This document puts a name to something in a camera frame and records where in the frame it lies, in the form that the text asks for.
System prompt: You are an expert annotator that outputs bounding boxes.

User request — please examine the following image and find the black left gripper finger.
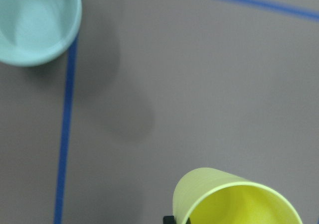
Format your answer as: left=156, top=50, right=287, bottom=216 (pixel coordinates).
left=163, top=216, right=175, bottom=224

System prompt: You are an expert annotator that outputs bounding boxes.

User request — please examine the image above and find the yellow plastic cup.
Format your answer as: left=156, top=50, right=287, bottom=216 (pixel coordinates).
left=172, top=168, right=302, bottom=224

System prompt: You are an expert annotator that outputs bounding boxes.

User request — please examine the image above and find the mint green bowl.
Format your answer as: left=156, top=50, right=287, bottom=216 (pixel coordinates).
left=0, top=0, right=82, bottom=67

